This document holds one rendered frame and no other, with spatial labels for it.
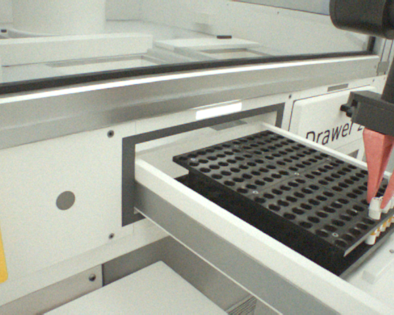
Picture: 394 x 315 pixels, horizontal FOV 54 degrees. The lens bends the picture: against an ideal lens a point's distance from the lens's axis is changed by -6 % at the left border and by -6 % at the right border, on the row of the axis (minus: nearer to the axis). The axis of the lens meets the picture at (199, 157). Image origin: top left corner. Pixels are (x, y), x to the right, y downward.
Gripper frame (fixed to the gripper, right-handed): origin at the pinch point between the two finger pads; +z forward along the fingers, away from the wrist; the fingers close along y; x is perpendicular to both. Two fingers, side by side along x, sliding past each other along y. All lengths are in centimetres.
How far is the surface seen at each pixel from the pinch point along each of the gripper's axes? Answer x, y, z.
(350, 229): 4.0, 0.7, 2.6
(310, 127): -24.4, 17.7, 1.4
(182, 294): 7.5, 14.9, 17.4
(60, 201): 17.7, 25.0, 7.3
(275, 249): 11.0, 4.7, 4.0
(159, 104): 6.8, 23.5, -2.5
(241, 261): 10.6, 7.5, 7.0
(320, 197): 0.3, 5.6, 2.4
